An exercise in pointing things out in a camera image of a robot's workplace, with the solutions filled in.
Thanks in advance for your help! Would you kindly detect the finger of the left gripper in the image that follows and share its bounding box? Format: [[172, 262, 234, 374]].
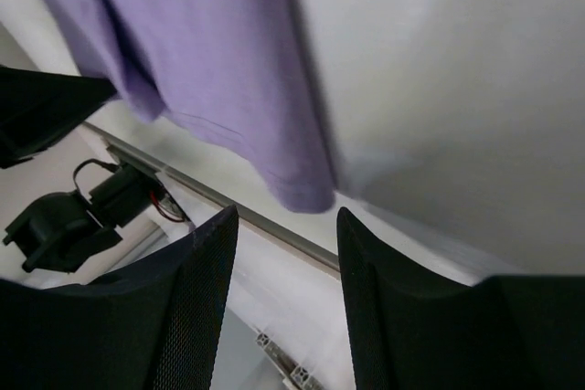
[[1, 66, 116, 169]]

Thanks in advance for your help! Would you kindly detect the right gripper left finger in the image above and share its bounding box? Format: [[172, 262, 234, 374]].
[[1, 207, 239, 389]]

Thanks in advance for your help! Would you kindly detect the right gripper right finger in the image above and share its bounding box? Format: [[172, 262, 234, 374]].
[[336, 208, 584, 389]]

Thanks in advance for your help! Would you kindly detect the purple t shirt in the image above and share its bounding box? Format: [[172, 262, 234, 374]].
[[44, 0, 335, 214]]

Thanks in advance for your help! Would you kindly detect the aluminium table edge rail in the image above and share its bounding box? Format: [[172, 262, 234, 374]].
[[82, 122, 340, 274]]

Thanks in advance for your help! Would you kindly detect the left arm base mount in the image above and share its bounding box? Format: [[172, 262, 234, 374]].
[[72, 159, 188, 227]]

